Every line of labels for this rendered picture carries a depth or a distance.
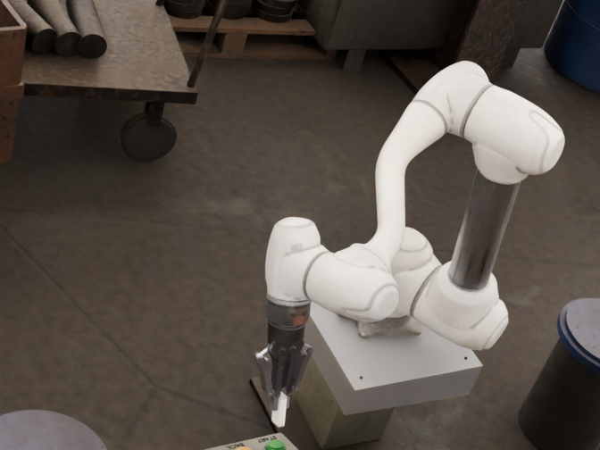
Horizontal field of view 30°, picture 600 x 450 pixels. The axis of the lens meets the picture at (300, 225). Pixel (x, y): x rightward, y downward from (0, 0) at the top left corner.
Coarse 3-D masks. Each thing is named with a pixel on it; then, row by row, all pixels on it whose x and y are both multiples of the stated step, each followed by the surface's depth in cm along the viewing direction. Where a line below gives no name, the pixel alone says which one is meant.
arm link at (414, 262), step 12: (408, 228) 288; (408, 240) 284; (420, 240) 284; (408, 252) 281; (420, 252) 282; (432, 252) 286; (396, 264) 282; (408, 264) 281; (420, 264) 282; (432, 264) 285; (396, 276) 283; (408, 276) 282; (420, 276) 282; (408, 288) 282; (420, 288) 282; (408, 300) 284; (396, 312) 292; (408, 312) 287
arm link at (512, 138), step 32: (480, 96) 237; (512, 96) 237; (480, 128) 236; (512, 128) 233; (544, 128) 233; (480, 160) 242; (512, 160) 236; (544, 160) 234; (480, 192) 250; (512, 192) 248; (480, 224) 255; (480, 256) 263; (448, 288) 273; (480, 288) 272; (448, 320) 277; (480, 320) 275
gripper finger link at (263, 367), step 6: (258, 360) 224; (264, 360) 224; (264, 366) 224; (264, 372) 225; (264, 378) 226; (270, 378) 226; (264, 384) 227; (270, 384) 227; (270, 390) 227; (270, 396) 228
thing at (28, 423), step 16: (0, 416) 247; (16, 416) 246; (32, 416) 247; (48, 416) 248; (64, 416) 249; (0, 432) 242; (16, 432) 243; (32, 432) 244; (48, 432) 245; (64, 432) 246; (80, 432) 247; (0, 448) 238; (16, 448) 239; (32, 448) 240; (48, 448) 241; (64, 448) 243; (80, 448) 244; (96, 448) 245
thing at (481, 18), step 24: (480, 0) 465; (504, 0) 471; (456, 24) 499; (480, 24) 474; (504, 24) 481; (456, 48) 501; (480, 48) 484; (504, 48) 491; (408, 72) 503; (432, 72) 509
